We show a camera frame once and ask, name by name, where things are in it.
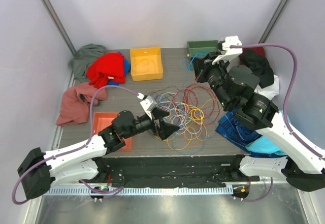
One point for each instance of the dark red cloth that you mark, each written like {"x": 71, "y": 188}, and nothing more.
{"x": 259, "y": 50}

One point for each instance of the pink cloth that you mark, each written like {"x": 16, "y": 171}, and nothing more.
{"x": 74, "y": 108}

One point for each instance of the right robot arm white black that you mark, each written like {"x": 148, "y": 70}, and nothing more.
{"x": 234, "y": 89}

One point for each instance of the white cloth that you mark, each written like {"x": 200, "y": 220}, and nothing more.
{"x": 270, "y": 91}

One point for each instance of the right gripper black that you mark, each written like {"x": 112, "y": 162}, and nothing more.
{"x": 203, "y": 65}

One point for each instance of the orange plastic bin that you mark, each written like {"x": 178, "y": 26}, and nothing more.
{"x": 102, "y": 120}

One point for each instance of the light blue cloth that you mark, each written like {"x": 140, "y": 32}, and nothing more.
{"x": 257, "y": 143}

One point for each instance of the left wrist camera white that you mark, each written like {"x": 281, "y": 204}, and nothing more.
{"x": 148, "y": 104}

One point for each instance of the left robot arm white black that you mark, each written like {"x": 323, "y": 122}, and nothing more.
{"x": 40, "y": 171}

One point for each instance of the right aluminium corner post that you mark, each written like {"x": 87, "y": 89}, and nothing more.
{"x": 274, "y": 19}

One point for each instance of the grey cloth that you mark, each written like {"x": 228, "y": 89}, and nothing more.
{"x": 84, "y": 58}

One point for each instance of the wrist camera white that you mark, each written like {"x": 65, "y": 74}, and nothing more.
{"x": 148, "y": 104}
{"x": 229, "y": 50}

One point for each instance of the black cloth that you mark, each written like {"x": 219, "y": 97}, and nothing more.
{"x": 259, "y": 65}

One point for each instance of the aluminium corner post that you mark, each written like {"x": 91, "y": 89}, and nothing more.
{"x": 274, "y": 19}
{"x": 58, "y": 24}

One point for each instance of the green plastic bin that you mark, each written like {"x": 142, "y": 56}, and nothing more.
{"x": 201, "y": 47}

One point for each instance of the left aluminium corner post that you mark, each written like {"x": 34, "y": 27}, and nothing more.
{"x": 58, "y": 24}

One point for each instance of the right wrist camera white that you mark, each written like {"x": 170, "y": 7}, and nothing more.
{"x": 229, "y": 50}

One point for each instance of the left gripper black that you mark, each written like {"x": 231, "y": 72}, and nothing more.
{"x": 165, "y": 129}

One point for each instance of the blue striped cloth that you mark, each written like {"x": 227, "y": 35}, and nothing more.
{"x": 228, "y": 129}

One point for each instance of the slotted cable duct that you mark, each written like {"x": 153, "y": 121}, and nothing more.
{"x": 78, "y": 190}

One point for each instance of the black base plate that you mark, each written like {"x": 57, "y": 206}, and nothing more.
{"x": 156, "y": 172}

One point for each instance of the blue cloth under red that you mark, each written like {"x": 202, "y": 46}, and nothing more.
{"x": 126, "y": 69}

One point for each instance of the yellow plastic bin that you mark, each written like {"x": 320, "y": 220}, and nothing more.
{"x": 146, "y": 64}

